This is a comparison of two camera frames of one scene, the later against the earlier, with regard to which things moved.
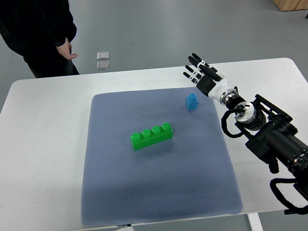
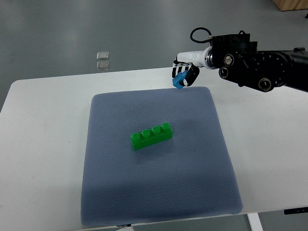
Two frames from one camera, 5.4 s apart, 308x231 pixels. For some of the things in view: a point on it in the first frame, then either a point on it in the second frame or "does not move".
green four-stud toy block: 148,137 does not move
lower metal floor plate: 103,65 does not move
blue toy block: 192,102 -> 179,77
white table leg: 255,222 does not move
